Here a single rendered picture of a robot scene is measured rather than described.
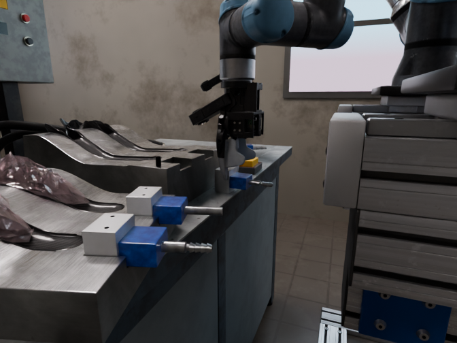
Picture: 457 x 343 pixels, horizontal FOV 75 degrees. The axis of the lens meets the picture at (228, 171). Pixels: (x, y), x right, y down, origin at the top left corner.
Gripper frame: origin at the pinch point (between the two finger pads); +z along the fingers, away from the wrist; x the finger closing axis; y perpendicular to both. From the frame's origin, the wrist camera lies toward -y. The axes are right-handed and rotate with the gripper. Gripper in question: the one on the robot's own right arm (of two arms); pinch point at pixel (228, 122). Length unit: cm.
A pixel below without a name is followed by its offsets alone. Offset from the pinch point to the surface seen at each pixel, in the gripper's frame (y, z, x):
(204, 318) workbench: -11, 42, -49
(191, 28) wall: -13, -67, 172
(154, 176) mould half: -20, 5, -55
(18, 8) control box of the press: -75, -40, 19
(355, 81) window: 107, -20, 108
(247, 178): -0.8, 8.8, -46.5
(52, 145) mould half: -42, 1, -43
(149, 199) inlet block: -19, 5, -70
